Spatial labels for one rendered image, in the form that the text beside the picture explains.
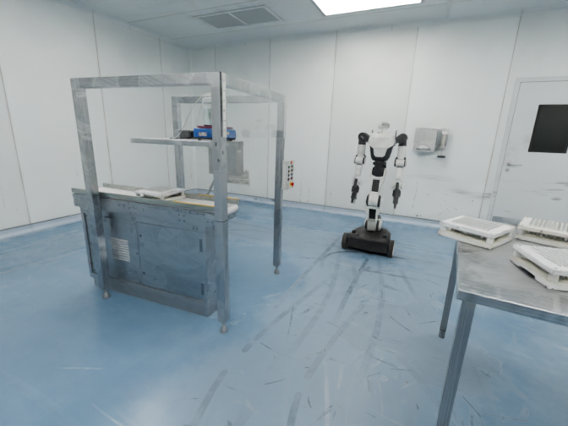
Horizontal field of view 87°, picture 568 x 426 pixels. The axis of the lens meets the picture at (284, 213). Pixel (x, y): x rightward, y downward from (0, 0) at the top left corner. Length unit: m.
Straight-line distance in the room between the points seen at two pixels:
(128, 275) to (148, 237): 0.45
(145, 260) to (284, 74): 4.14
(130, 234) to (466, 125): 4.45
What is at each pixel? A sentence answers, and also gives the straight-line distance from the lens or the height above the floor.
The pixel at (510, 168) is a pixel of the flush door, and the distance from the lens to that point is 5.19.
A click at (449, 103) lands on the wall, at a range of 5.09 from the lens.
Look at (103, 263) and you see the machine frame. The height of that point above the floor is 0.31.
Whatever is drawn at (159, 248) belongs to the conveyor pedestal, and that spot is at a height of 0.48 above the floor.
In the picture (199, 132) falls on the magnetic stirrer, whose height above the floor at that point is 1.32.
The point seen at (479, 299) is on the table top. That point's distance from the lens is 1.17.
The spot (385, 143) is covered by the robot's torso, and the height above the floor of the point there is 1.26.
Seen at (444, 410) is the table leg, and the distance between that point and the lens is 1.45.
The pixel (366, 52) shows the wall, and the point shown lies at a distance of 5.32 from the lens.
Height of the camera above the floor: 1.33
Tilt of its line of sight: 15 degrees down
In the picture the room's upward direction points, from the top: 2 degrees clockwise
